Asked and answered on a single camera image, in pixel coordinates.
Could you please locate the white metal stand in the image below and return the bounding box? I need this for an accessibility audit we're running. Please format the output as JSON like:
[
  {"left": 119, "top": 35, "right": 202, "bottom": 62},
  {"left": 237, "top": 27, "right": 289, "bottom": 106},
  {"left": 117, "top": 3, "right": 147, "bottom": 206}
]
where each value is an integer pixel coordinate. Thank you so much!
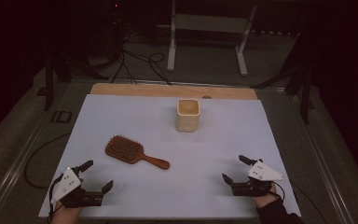
[{"left": 166, "top": 0, "right": 258, "bottom": 77}]

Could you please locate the black floor cable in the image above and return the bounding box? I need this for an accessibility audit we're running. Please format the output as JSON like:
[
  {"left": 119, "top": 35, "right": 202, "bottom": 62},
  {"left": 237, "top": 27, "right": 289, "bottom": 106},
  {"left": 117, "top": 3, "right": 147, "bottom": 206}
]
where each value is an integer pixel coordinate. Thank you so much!
[{"left": 23, "top": 132, "right": 73, "bottom": 190}]

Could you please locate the person's left hand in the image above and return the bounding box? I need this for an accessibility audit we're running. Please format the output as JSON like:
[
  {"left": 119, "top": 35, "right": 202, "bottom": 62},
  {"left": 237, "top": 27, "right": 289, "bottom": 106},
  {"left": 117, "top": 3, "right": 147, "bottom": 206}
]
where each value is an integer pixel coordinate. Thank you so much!
[{"left": 50, "top": 200, "right": 84, "bottom": 224}]

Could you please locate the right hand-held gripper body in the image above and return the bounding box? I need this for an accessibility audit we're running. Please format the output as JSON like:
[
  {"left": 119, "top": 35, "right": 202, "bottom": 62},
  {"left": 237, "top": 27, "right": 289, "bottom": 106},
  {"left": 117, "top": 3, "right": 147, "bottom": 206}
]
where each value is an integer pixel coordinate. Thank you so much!
[{"left": 231, "top": 160, "right": 286, "bottom": 198}]

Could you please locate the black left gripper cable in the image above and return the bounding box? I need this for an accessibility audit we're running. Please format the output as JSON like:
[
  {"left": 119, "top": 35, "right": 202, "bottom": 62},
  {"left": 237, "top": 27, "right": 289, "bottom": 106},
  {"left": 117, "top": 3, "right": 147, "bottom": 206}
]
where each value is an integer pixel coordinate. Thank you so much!
[{"left": 47, "top": 173, "right": 65, "bottom": 222}]

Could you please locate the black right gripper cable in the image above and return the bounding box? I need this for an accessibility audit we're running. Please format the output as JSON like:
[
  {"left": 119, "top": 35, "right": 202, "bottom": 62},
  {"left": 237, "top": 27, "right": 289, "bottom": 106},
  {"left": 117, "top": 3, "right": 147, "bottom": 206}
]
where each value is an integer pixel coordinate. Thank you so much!
[{"left": 271, "top": 180, "right": 286, "bottom": 202}]

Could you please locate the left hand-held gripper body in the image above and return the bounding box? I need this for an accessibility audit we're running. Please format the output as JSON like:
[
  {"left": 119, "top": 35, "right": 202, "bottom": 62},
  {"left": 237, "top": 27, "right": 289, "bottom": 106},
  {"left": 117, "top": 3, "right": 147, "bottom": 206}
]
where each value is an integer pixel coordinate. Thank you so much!
[{"left": 49, "top": 166, "right": 104, "bottom": 209}]

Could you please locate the wooden paddle hairbrush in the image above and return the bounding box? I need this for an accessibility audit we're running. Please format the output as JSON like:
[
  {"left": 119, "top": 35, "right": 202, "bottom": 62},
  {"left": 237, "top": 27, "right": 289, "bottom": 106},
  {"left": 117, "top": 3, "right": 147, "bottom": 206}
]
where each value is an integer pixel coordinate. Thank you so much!
[{"left": 104, "top": 134, "right": 171, "bottom": 171}]

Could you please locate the cream square cup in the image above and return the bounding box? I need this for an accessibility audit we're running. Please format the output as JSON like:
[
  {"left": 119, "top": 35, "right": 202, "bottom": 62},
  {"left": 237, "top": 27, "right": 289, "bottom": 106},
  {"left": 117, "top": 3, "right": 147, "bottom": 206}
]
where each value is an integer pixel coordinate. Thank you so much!
[{"left": 175, "top": 98, "right": 201, "bottom": 133}]

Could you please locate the black stand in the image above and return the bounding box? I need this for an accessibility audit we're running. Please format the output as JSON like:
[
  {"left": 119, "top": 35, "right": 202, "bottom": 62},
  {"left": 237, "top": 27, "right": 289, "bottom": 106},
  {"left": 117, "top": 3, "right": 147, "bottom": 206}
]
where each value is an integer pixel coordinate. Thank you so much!
[
  {"left": 36, "top": 50, "right": 110, "bottom": 112},
  {"left": 251, "top": 31, "right": 317, "bottom": 125}
]

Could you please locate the bundle of black cables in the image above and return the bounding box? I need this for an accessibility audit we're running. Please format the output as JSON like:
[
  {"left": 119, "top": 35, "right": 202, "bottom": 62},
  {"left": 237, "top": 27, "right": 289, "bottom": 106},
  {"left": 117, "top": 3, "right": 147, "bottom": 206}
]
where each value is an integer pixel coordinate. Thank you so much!
[{"left": 110, "top": 31, "right": 173, "bottom": 87}]

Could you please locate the person's right hand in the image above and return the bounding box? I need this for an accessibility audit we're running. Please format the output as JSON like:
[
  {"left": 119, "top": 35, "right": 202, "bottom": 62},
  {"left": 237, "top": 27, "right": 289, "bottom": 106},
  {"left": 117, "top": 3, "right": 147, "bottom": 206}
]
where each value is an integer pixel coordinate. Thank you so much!
[{"left": 252, "top": 183, "right": 280, "bottom": 209}]

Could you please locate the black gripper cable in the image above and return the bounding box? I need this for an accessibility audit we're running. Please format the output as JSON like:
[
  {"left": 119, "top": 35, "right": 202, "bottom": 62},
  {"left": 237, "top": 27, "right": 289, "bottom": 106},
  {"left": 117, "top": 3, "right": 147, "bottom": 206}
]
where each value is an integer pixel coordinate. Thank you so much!
[
  {"left": 271, "top": 180, "right": 286, "bottom": 202},
  {"left": 47, "top": 173, "right": 65, "bottom": 222}
]

